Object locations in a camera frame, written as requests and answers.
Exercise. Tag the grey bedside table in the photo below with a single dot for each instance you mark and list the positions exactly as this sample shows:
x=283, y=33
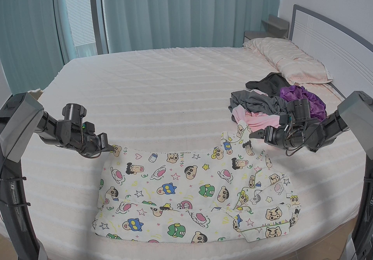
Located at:
x=274, y=24

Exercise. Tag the cream pillow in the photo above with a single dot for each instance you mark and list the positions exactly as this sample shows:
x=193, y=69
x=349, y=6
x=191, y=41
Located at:
x=291, y=60

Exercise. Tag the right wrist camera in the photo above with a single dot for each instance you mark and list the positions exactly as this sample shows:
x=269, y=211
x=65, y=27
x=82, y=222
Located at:
x=283, y=120

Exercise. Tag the pink garment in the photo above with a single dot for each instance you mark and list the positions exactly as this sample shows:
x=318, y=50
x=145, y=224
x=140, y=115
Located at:
x=259, y=120

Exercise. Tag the white printed pyjama top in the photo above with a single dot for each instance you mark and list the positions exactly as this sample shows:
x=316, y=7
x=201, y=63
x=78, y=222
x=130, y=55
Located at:
x=189, y=194

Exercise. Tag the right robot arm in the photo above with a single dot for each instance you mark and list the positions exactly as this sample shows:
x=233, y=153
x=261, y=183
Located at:
x=349, y=116

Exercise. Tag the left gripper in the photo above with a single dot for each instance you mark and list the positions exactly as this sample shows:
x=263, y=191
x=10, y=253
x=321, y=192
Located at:
x=94, y=143

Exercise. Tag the black garment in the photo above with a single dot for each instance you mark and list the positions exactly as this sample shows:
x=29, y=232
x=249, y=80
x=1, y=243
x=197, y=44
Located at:
x=268, y=82

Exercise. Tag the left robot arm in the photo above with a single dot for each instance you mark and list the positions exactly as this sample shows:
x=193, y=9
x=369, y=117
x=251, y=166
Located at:
x=20, y=124

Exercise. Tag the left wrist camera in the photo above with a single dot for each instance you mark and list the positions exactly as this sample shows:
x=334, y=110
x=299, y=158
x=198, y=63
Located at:
x=89, y=127

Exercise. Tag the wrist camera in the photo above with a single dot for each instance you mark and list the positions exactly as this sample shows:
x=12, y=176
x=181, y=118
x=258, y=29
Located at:
x=283, y=120
x=89, y=127

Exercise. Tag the grey garment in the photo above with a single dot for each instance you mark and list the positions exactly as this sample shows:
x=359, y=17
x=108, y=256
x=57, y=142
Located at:
x=256, y=104

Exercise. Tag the purple garment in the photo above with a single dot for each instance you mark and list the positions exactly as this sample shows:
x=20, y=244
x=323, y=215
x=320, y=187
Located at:
x=314, y=101

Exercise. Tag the window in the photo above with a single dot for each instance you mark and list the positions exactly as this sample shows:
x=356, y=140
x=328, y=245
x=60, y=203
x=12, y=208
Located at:
x=78, y=5

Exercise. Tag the blue-green curtain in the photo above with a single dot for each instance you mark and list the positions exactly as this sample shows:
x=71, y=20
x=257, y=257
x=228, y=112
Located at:
x=29, y=19
x=189, y=2

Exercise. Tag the bed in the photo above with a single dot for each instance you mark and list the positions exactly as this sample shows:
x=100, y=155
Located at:
x=145, y=92

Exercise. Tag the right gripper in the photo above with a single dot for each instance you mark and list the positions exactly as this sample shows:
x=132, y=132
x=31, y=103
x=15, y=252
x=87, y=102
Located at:
x=275, y=136

